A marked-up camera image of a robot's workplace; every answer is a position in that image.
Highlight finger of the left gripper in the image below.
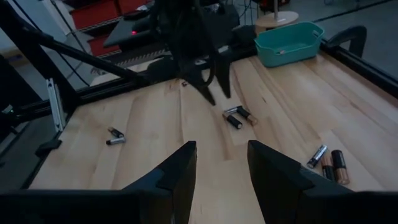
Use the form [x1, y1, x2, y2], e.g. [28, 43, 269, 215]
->
[216, 57, 233, 100]
[187, 73, 218, 107]

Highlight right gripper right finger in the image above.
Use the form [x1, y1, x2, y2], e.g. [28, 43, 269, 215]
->
[248, 139, 354, 224]

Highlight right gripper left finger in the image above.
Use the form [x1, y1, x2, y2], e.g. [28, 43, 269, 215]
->
[123, 141, 197, 224]

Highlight slim silver black battery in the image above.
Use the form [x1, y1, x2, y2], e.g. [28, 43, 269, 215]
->
[223, 105, 244, 114]
[306, 144, 328, 169]

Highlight copper black battery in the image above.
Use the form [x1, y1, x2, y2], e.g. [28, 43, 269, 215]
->
[330, 149, 351, 185]
[221, 113, 244, 130]
[236, 106, 259, 127]
[320, 152, 336, 182]

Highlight dark grey battery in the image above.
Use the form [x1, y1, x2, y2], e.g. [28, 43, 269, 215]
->
[108, 126, 125, 139]

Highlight teal plastic bin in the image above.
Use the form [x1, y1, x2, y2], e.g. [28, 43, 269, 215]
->
[254, 21, 325, 68]

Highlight white shade wooden base lamp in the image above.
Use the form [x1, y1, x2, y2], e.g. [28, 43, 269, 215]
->
[254, 0, 300, 29]

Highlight red bin shelf rack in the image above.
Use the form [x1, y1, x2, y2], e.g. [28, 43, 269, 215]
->
[70, 0, 153, 58]

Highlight white metal bracket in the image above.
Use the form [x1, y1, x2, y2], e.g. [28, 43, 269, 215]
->
[46, 77, 67, 133]

